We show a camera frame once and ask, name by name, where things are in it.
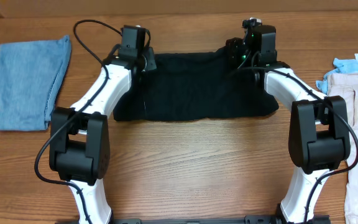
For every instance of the light blue garment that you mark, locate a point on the light blue garment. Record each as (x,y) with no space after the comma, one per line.
(343,66)

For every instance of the folded blue denim cloth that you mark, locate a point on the folded blue denim cloth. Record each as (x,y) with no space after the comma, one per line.
(31,74)

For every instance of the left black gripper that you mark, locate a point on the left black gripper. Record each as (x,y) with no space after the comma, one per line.
(149,52)

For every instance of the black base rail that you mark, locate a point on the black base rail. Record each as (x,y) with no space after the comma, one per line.
(194,221)

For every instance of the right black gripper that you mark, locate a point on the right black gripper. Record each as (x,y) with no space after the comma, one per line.
(234,48)

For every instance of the black shorts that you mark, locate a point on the black shorts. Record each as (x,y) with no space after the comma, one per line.
(186,87)

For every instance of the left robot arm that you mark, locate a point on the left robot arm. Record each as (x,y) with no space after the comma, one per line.
(79,149)

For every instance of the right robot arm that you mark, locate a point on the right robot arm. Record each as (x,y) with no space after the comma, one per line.
(319,132)

